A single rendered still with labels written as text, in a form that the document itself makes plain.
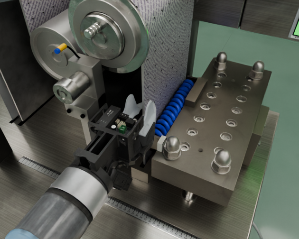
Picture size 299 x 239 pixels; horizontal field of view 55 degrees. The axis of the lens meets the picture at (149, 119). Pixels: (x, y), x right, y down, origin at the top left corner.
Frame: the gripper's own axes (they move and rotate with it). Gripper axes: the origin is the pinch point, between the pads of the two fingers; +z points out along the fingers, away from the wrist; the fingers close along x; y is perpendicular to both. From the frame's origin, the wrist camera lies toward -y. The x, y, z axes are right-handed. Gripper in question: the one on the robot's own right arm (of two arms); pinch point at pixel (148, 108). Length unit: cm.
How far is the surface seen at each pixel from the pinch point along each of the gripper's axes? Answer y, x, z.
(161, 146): -4.4, -4.9, -4.3
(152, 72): 7.9, -0.3, 1.3
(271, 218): -109, -46, 57
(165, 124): -5.1, -3.0, 2.2
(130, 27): 18.6, 1.0, -3.5
